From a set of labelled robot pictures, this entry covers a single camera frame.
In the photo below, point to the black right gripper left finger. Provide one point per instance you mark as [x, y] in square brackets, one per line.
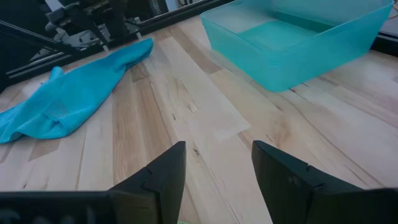
[149, 193]

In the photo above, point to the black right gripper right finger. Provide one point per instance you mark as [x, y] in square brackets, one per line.
[295, 193]

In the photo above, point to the blue microfiber towel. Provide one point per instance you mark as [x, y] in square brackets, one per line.
[77, 93]

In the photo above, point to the teal plastic basket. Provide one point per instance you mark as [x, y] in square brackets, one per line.
[280, 62]

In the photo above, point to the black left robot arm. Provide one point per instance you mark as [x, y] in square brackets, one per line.
[93, 15]

